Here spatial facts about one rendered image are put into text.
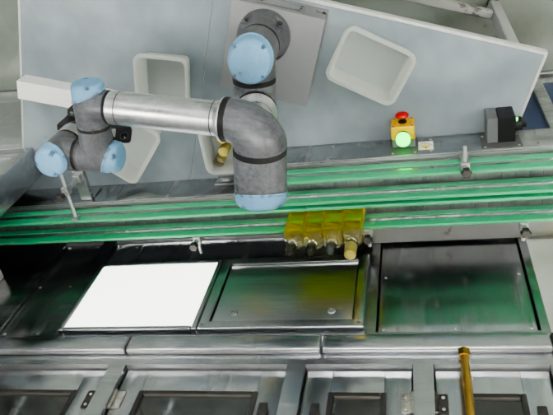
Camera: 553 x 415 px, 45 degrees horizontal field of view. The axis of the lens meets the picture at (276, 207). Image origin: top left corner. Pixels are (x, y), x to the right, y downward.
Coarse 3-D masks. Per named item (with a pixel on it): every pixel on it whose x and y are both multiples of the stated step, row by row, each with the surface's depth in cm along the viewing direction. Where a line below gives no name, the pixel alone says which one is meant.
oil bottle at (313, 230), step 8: (312, 216) 202; (320, 216) 201; (304, 224) 199; (312, 224) 198; (320, 224) 197; (304, 232) 195; (312, 232) 194; (320, 232) 194; (304, 240) 194; (320, 240) 194
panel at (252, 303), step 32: (320, 256) 209; (224, 288) 203; (256, 288) 200; (288, 288) 198; (320, 288) 195; (352, 288) 193; (64, 320) 200; (224, 320) 189; (256, 320) 186; (288, 320) 184; (320, 320) 182; (352, 320) 180
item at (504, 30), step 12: (408, 0) 241; (420, 0) 241; (432, 0) 240; (444, 0) 240; (492, 0) 252; (468, 12) 240; (480, 12) 239; (492, 12) 239; (504, 12) 239; (492, 24) 236; (504, 24) 224; (504, 36) 213
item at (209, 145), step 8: (200, 136) 211; (208, 136) 216; (200, 144) 212; (208, 144) 216; (216, 144) 219; (208, 152) 216; (216, 152) 221; (232, 152) 220; (208, 160) 216; (232, 160) 221; (208, 168) 216; (216, 168) 218; (224, 168) 217; (232, 168) 216
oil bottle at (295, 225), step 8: (288, 216) 204; (296, 216) 203; (304, 216) 203; (288, 224) 200; (296, 224) 199; (288, 232) 196; (296, 232) 195; (288, 240) 195; (296, 240) 195; (296, 248) 196
